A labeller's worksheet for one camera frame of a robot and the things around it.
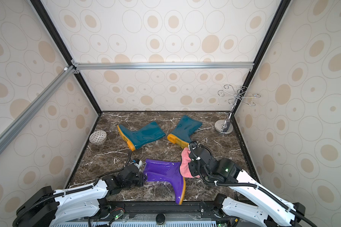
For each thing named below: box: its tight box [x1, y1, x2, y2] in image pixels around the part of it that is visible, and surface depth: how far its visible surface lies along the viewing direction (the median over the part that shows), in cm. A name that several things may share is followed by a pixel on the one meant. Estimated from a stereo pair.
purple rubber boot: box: [142, 158, 186, 205], surface depth 85 cm
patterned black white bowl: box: [89, 130, 108, 144], surface depth 102 cm
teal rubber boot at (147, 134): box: [116, 121, 167, 152], surface depth 102 cm
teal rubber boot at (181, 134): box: [167, 114, 203, 149], surface depth 104 cm
